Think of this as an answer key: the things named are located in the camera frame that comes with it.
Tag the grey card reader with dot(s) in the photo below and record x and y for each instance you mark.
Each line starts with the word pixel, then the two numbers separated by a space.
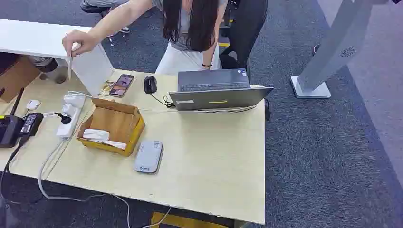
pixel 148 156

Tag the black computer mouse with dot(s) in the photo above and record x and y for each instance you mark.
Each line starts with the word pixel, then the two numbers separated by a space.
pixel 150 84

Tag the white kiosk stand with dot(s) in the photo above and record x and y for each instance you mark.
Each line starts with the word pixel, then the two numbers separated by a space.
pixel 330 50

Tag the yellow stool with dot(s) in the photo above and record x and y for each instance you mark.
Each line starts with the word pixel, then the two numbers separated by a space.
pixel 185 222

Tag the person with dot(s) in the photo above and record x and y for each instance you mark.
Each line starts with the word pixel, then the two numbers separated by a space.
pixel 182 59

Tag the person's shoes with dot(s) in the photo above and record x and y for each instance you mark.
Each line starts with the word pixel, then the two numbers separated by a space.
pixel 47 66

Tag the black wristband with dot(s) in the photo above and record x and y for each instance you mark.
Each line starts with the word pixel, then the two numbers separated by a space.
pixel 207 65

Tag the person's right hand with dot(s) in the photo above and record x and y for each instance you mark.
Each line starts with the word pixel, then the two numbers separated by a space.
pixel 78 41

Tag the black power adapter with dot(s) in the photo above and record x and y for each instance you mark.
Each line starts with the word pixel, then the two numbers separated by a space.
pixel 31 124

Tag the white power strip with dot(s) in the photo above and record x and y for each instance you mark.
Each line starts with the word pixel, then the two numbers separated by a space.
pixel 70 126

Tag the black router with antenna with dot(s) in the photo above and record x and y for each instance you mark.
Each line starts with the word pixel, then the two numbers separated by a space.
pixel 8 130

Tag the person's leg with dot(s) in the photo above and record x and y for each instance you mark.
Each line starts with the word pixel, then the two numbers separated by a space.
pixel 94 5

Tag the brown cardboard box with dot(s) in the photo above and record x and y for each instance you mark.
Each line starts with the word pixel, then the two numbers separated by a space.
pixel 15 78

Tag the wooden card box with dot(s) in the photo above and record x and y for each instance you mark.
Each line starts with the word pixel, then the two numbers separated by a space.
pixel 122 126

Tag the black plug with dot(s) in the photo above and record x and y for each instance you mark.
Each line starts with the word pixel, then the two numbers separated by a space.
pixel 65 119

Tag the grey laptop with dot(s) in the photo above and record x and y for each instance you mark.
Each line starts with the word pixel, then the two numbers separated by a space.
pixel 217 94

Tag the patterned card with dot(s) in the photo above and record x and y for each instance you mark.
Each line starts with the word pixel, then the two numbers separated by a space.
pixel 106 88

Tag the white desk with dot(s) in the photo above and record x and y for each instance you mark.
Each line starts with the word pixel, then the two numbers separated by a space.
pixel 31 37

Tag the smartphone with dark screen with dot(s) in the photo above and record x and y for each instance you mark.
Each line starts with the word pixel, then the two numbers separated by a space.
pixel 122 85

